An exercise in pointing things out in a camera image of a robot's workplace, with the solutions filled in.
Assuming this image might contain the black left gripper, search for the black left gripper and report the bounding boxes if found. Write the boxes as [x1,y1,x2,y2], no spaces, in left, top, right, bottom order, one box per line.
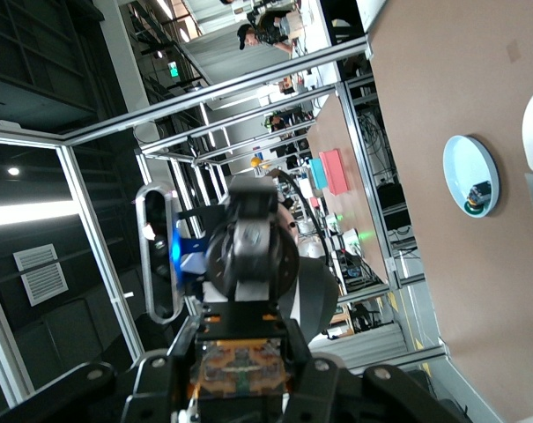
[202,175,300,343]

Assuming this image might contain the white wall vent grille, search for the white wall vent grille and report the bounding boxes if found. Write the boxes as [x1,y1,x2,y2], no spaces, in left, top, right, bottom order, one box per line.
[12,243,69,308]

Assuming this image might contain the light blue round plate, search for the light blue round plate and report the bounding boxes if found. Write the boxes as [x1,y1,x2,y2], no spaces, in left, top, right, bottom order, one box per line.
[441,134,500,218]

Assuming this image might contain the person in black cap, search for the person in black cap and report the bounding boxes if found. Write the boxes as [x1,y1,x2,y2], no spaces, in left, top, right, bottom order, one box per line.
[236,9,296,56]

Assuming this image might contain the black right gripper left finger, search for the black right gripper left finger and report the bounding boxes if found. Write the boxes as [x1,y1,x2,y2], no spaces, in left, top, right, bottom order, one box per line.
[0,307,215,423]

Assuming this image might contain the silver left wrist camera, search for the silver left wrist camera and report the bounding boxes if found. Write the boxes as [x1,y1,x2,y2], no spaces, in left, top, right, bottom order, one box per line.
[135,183,184,326]

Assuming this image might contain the teal flat box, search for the teal flat box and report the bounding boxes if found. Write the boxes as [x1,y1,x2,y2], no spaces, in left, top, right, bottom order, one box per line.
[308,158,329,189]

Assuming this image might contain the red flat box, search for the red flat box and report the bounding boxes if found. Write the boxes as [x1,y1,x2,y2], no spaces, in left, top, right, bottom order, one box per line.
[318,148,353,196]

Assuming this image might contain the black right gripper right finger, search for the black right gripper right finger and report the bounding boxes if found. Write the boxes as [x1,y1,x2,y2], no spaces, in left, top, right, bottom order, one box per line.
[285,319,475,423]

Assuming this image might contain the aluminium cell frame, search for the aluminium cell frame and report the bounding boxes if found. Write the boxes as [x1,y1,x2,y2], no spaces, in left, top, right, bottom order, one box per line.
[0,34,452,397]

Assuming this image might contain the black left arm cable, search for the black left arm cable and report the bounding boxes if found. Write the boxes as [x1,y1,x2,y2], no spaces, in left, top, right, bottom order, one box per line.
[277,170,336,265]

